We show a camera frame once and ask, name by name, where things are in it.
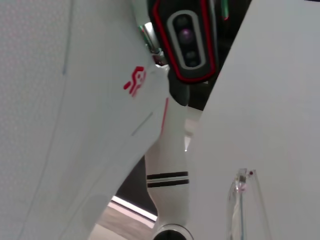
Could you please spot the clear plastic glasses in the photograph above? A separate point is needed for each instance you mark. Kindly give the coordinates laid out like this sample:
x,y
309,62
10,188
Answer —
x,y
240,200

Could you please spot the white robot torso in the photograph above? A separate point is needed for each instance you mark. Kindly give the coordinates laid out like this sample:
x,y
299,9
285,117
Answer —
x,y
107,120

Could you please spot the black robot head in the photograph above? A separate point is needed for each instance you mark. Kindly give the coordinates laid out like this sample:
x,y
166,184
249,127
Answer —
x,y
190,40

